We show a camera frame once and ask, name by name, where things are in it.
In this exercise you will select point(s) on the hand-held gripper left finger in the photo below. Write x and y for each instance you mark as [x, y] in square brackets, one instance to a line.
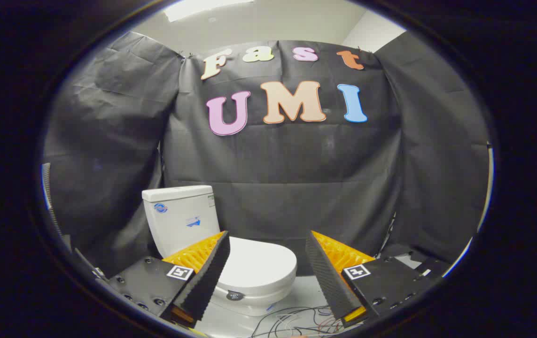
[207, 281]

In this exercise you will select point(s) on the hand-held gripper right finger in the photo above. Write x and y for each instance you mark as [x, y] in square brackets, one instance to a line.
[327, 281]

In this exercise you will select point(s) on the white toilet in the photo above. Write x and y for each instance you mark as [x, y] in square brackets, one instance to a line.
[179, 220]

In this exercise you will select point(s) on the black box with white label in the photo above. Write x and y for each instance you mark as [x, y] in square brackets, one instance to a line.
[430, 268]

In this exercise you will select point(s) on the black backdrop cloth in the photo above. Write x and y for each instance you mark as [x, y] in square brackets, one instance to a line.
[296, 164]

